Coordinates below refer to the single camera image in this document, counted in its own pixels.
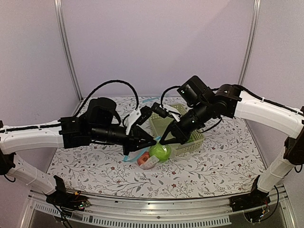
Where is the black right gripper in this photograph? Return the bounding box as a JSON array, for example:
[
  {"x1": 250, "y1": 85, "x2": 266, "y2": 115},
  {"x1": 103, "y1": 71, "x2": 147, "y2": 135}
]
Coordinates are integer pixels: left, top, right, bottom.
[{"x1": 160, "y1": 100, "x2": 212, "y2": 144}]

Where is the green apple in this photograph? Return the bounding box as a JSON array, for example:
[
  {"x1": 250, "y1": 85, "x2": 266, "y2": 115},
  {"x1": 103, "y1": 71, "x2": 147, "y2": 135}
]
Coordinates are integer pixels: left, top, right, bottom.
[{"x1": 149, "y1": 143, "x2": 171, "y2": 162}]

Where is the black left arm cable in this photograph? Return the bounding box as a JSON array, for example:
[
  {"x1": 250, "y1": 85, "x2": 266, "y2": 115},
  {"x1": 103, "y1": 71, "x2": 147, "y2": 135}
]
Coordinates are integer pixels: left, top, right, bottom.
[{"x1": 73, "y1": 79, "x2": 140, "y2": 117}]

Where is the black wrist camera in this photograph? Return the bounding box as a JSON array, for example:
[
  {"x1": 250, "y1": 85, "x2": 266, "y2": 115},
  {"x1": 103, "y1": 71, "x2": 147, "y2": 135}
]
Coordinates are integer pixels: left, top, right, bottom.
[
  {"x1": 123, "y1": 106, "x2": 152, "y2": 135},
  {"x1": 152, "y1": 103, "x2": 181, "y2": 122}
]

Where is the aluminium frame post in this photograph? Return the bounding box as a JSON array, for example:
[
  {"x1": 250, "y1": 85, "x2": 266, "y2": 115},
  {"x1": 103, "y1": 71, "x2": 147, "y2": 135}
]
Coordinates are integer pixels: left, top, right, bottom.
[
  {"x1": 54, "y1": 0, "x2": 83, "y2": 101},
  {"x1": 237, "y1": 0, "x2": 261, "y2": 85}
]

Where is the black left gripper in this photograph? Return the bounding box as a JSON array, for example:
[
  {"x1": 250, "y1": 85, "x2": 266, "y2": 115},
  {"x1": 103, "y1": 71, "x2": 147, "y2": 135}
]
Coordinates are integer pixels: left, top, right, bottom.
[{"x1": 91, "y1": 125, "x2": 157, "y2": 157}]

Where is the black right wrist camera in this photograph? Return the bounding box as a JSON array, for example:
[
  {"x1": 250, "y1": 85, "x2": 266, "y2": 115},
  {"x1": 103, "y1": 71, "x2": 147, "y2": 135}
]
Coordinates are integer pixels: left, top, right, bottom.
[{"x1": 152, "y1": 103, "x2": 181, "y2": 122}]

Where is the floral patterned table mat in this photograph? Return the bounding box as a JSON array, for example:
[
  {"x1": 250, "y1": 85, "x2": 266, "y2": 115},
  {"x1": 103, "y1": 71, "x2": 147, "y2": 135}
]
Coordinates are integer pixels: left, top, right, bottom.
[{"x1": 46, "y1": 95, "x2": 271, "y2": 199}]

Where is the light green perforated plastic basket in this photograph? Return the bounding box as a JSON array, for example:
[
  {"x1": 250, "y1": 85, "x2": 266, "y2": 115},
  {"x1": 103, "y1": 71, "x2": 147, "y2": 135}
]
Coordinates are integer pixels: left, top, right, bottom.
[{"x1": 149, "y1": 103, "x2": 205, "y2": 155}]

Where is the left aluminium frame post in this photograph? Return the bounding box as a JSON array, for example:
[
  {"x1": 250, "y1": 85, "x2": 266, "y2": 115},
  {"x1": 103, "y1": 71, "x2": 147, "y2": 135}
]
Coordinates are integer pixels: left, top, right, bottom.
[{"x1": 54, "y1": 0, "x2": 83, "y2": 101}]

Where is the spare clear blue zip bag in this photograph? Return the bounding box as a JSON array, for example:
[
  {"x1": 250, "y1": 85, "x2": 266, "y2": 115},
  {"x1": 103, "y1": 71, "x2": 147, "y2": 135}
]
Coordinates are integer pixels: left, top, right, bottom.
[{"x1": 142, "y1": 96, "x2": 161, "y2": 103}]

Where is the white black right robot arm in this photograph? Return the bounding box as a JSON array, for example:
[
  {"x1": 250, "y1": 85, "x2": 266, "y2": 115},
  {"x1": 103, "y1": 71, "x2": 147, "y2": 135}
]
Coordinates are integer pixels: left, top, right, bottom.
[{"x1": 160, "y1": 76, "x2": 304, "y2": 211}]

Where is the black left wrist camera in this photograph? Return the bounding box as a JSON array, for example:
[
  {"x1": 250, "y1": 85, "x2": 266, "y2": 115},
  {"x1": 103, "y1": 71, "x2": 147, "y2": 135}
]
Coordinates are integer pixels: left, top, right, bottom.
[{"x1": 123, "y1": 106, "x2": 152, "y2": 135}]

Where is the red apple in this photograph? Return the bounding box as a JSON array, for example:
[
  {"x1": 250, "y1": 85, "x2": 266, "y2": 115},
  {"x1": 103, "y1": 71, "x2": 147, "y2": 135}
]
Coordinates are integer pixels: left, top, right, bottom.
[{"x1": 137, "y1": 153, "x2": 149, "y2": 166}]

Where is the right aluminium frame post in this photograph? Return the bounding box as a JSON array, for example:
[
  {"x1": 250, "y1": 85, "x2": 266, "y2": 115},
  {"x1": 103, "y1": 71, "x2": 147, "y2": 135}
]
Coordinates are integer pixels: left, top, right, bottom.
[{"x1": 237, "y1": 0, "x2": 261, "y2": 85}]

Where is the clear blue zip top bag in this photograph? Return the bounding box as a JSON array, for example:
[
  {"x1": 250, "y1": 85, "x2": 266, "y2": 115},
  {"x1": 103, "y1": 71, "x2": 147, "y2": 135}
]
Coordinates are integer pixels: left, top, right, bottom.
[{"x1": 123, "y1": 136, "x2": 177, "y2": 170}]

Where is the aluminium front rail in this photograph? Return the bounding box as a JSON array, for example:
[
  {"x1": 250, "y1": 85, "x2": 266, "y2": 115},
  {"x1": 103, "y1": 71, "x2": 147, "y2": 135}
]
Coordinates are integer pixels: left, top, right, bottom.
[{"x1": 20, "y1": 185, "x2": 300, "y2": 228}]

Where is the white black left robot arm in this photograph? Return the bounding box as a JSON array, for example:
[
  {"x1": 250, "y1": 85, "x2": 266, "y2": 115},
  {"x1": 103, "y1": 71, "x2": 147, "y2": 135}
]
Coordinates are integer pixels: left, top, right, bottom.
[{"x1": 0, "y1": 97, "x2": 156, "y2": 211}]

